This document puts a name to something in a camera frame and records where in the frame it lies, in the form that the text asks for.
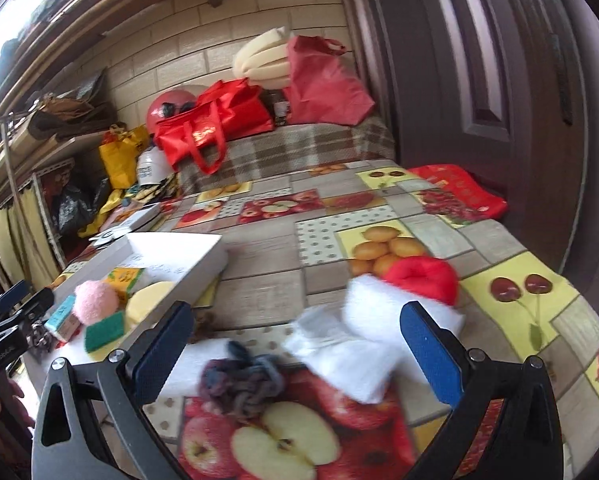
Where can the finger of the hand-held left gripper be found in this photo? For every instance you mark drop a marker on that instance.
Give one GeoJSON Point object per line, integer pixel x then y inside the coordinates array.
{"type": "Point", "coordinates": [19, 291]}
{"type": "Point", "coordinates": [34, 305]}

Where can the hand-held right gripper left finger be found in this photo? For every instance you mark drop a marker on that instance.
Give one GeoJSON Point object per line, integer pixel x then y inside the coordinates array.
{"type": "Point", "coordinates": [162, 355]}

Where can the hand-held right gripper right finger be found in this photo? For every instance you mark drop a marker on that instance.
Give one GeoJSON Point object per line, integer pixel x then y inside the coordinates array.
{"type": "Point", "coordinates": [432, 355]}

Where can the white fluffy cloth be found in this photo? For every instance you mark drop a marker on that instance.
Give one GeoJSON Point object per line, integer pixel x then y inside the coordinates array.
{"type": "Point", "coordinates": [374, 305]}

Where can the red plush ball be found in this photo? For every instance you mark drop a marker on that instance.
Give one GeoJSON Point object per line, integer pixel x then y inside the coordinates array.
{"type": "Point", "coordinates": [419, 275]}

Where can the white shallow box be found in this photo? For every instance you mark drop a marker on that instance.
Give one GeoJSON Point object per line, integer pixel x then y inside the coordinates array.
{"type": "Point", "coordinates": [179, 252]}

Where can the person's left hand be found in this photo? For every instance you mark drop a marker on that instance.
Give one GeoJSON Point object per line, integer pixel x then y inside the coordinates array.
{"type": "Point", "coordinates": [19, 405]}

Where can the small teal box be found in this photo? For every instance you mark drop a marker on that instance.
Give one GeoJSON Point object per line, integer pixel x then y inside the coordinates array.
{"type": "Point", "coordinates": [62, 317]}

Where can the yellow curtain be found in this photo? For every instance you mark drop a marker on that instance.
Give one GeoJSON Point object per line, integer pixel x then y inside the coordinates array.
{"type": "Point", "coordinates": [19, 240]}

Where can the round yellow sponge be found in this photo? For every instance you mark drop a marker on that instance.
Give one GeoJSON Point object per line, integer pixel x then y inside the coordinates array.
{"type": "Point", "coordinates": [147, 302]}

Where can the pink pompom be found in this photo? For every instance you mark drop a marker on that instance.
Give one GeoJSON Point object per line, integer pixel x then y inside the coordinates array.
{"type": "Point", "coordinates": [95, 301]}

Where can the green yellow scouring sponge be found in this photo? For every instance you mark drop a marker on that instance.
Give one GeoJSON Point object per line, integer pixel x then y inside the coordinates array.
{"type": "Point", "coordinates": [104, 332]}

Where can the yellow green sponge packet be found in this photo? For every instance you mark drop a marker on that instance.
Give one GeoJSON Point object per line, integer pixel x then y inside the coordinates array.
{"type": "Point", "coordinates": [124, 280]}

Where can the white round device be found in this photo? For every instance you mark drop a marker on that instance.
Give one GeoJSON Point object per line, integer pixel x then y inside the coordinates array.
{"type": "Point", "coordinates": [107, 238]}

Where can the black plastic bag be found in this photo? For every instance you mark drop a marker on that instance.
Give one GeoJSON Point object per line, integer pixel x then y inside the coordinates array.
{"type": "Point", "coordinates": [77, 205]}

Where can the yellow cloth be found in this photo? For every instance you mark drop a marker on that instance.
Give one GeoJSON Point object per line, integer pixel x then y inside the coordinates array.
{"type": "Point", "coordinates": [107, 210]}

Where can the metal pipe rack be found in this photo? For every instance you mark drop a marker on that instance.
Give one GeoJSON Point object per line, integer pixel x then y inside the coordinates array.
{"type": "Point", "coordinates": [9, 170]}

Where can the white flat device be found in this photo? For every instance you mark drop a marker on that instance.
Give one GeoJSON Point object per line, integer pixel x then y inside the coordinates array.
{"type": "Point", "coordinates": [134, 217]}

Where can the fruit print tablecloth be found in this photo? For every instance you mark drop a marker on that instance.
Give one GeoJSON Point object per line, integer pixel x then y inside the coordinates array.
{"type": "Point", "coordinates": [279, 260]}

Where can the yellow shopping bag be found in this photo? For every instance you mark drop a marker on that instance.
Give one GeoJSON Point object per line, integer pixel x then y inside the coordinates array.
{"type": "Point", "coordinates": [122, 157]}

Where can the flat red printed bag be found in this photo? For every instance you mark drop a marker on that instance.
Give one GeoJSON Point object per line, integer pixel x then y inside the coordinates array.
{"type": "Point", "coordinates": [459, 187]}

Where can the stack of cardboard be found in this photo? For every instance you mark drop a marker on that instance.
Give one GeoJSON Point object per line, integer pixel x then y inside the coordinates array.
{"type": "Point", "coordinates": [64, 117]}

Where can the white helmet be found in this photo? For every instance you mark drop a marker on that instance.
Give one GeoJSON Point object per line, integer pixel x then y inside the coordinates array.
{"type": "Point", "coordinates": [152, 167]}

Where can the red helmet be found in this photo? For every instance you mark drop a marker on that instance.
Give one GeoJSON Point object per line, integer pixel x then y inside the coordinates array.
{"type": "Point", "coordinates": [172, 105]}

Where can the bright red tote bag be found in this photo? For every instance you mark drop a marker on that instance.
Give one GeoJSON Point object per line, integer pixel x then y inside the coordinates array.
{"type": "Point", "coordinates": [214, 120]}

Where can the brown plaid cloth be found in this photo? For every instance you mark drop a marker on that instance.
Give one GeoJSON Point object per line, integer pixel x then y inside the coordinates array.
{"type": "Point", "coordinates": [299, 150]}

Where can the brown panelled door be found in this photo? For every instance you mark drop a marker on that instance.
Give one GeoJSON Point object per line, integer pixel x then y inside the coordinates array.
{"type": "Point", "coordinates": [454, 85]}

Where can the dull red fabric bag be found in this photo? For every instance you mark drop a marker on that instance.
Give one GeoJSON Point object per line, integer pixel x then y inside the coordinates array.
{"type": "Point", "coordinates": [324, 85]}

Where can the bundle of bamboo poles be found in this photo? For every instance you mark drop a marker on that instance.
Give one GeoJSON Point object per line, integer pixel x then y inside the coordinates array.
{"type": "Point", "coordinates": [104, 5]}

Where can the cream foam roll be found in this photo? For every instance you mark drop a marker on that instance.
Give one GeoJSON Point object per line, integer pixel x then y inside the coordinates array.
{"type": "Point", "coordinates": [259, 60]}

